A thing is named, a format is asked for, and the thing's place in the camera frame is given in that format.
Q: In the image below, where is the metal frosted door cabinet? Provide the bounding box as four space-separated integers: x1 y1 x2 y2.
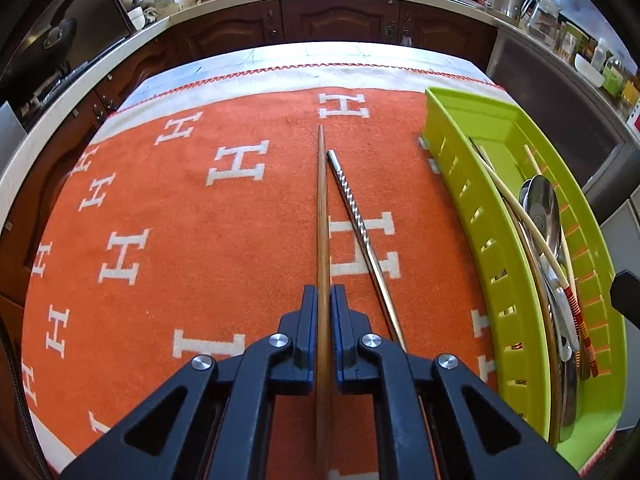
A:
487 25 633 196

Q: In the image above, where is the large steel spoon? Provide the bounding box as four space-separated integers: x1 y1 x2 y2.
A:
518 174 581 361

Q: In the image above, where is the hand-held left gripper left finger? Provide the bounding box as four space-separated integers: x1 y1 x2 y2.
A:
59 284 319 480

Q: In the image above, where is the green plastic utensil tray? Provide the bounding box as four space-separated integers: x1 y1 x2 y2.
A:
419 86 628 461

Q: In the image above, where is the grey appliance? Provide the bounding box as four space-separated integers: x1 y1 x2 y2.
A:
600 195 640 281

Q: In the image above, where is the white plastic bottle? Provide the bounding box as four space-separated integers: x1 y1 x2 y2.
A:
590 37 609 70

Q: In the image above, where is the glass jar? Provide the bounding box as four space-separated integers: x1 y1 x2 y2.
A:
557 22 581 63

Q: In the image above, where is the black wok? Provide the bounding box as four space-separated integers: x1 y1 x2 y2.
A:
10 17 78 91

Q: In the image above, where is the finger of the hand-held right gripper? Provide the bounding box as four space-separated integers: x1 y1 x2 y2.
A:
610 269 640 318

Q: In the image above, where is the blue white tablecloth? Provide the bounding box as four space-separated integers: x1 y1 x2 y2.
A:
92 42 491 111

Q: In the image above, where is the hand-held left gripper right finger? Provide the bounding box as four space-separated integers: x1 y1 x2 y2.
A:
330 284 581 480

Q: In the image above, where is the green label bottle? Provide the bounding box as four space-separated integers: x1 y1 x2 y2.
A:
602 57 626 97

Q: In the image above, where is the stainless steel splash panel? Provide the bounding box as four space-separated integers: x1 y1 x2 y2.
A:
50 0 133 71
0 100 28 153

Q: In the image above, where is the gas stove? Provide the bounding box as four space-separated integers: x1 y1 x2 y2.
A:
15 60 96 121

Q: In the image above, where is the white spoon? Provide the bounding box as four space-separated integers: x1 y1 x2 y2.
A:
549 280 582 363

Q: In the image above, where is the twisted metal chopstick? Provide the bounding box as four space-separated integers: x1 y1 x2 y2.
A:
468 136 496 173
326 148 408 356

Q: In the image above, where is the orange printed blanket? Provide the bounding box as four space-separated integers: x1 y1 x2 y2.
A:
20 62 506 480

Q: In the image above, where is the glass pitcher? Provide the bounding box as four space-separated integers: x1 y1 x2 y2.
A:
520 0 561 46

